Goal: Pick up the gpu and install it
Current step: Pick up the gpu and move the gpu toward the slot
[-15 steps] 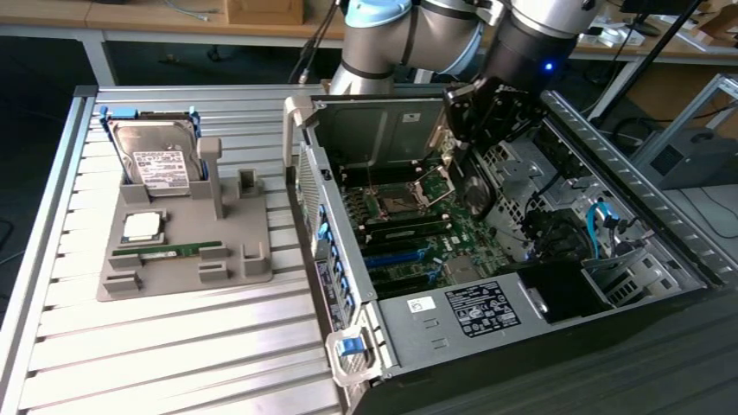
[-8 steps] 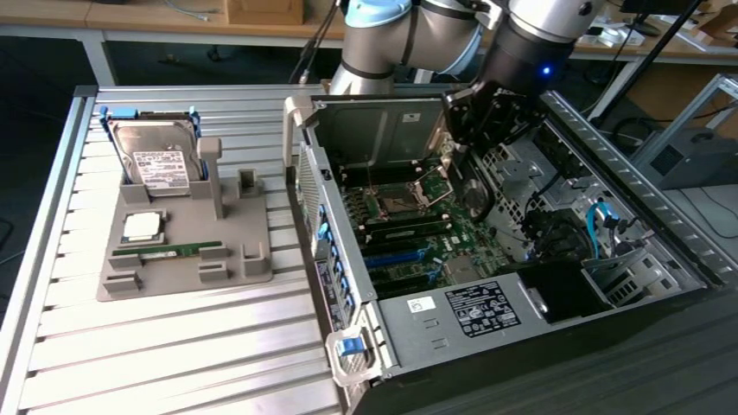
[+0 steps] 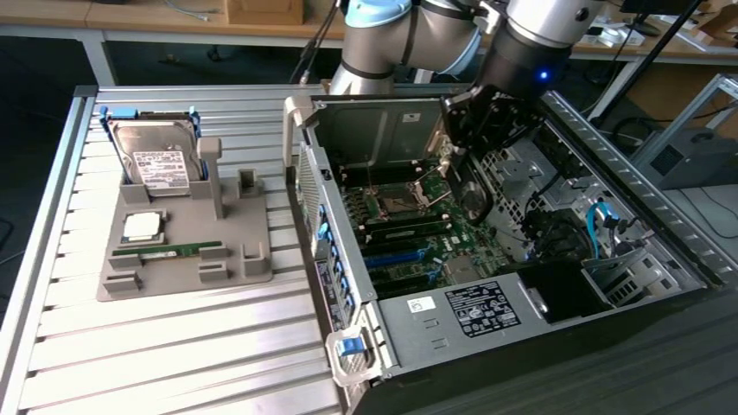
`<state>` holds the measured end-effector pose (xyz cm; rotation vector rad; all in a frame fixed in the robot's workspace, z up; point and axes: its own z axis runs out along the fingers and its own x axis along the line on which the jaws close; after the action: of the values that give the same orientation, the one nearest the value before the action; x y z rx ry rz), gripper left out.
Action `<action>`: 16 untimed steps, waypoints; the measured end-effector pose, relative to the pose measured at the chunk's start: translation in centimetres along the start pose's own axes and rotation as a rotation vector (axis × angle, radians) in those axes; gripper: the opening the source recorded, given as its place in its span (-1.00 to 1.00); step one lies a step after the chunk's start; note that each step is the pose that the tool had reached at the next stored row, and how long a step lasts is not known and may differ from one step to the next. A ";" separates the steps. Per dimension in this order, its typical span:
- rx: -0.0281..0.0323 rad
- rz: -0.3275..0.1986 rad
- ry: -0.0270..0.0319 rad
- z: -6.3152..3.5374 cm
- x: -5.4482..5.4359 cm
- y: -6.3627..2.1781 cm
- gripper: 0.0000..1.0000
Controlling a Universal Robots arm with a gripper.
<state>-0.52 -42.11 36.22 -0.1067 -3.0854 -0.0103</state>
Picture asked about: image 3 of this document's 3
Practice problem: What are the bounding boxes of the black monitor stand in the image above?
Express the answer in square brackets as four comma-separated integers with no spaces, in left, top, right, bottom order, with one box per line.
[620,0,662,35]

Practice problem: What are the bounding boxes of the grey power supply unit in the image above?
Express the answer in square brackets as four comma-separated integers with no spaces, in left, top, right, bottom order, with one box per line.
[378,276,555,368]

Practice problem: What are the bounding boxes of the green motherboard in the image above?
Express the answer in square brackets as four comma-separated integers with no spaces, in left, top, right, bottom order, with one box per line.
[339,166,514,299]

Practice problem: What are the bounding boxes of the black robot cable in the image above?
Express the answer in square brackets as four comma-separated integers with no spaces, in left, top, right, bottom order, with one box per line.
[293,0,343,86]

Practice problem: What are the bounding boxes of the white tape roll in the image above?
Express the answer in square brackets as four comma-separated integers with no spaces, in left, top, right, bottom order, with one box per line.
[589,25,630,48]

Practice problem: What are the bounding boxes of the CPU socket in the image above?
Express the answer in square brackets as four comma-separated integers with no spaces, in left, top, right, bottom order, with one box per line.
[371,181,431,217]

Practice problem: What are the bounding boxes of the wooden desk with white frame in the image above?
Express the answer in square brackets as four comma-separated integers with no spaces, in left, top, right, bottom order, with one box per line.
[0,0,347,87]
[478,0,738,131]

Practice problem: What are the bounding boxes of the brown cardboard box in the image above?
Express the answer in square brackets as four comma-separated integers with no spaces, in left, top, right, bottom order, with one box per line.
[224,0,306,25]

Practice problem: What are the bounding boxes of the grey chipset heatsink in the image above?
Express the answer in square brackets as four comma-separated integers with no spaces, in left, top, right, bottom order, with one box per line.
[443,257,483,282]

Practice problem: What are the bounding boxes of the grey box device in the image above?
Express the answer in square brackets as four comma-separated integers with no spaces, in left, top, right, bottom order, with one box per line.
[649,127,738,191]

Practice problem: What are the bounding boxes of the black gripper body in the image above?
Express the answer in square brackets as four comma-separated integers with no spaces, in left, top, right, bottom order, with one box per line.
[471,32,573,105]

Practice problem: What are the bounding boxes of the black RAM stick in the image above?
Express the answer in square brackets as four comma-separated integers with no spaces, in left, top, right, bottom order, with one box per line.
[362,218,451,243]

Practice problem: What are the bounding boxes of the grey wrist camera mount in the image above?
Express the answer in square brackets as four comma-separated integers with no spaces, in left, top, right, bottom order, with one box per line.
[471,0,513,35]

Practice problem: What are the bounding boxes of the black power wire bundle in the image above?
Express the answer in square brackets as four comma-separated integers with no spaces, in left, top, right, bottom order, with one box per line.
[522,211,585,260]

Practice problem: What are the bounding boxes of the silver CPU chip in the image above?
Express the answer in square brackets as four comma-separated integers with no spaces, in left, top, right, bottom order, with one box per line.
[120,211,168,246]

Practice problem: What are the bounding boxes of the blue data wire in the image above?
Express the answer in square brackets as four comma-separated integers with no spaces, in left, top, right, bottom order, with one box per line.
[586,201,618,260]

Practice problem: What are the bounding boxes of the aluminium profile frame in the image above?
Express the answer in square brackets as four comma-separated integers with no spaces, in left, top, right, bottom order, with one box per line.
[628,73,738,174]

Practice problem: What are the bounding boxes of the blue expansion slot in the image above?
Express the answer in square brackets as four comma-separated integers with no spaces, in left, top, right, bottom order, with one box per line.
[363,248,435,269]

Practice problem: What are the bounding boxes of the metal slat table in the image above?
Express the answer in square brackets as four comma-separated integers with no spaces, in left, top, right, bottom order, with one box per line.
[0,84,738,415]

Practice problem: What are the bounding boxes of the black plastic shroud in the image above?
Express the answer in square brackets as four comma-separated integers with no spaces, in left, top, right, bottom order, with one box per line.
[515,261,616,325]

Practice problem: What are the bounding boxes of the graphics card with metal bracket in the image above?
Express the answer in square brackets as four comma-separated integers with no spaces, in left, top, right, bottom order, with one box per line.
[426,124,495,224]

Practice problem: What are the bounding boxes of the hard disk with blue caddy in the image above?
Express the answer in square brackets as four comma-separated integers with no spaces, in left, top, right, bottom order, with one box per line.
[98,105,207,198]

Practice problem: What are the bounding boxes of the open cardboard box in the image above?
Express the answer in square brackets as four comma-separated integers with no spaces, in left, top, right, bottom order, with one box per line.
[697,3,738,48]

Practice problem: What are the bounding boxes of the metal socket cover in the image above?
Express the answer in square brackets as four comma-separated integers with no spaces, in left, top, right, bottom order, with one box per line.
[411,166,458,204]

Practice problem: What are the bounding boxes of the black stand pole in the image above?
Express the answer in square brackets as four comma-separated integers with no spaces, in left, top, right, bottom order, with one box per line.
[587,0,712,129]

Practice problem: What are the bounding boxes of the metal disk bay cage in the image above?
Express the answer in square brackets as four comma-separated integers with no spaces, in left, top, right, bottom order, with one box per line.
[481,137,583,217]

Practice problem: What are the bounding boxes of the green RAM stick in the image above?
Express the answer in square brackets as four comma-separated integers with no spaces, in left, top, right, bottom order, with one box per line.
[112,240,224,260]

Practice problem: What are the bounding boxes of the open black PC case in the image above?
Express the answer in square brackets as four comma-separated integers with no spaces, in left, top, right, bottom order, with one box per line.
[282,84,738,415]

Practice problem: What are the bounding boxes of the grey plastic parts rack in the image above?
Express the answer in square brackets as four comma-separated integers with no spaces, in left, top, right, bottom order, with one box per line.
[95,137,277,303]

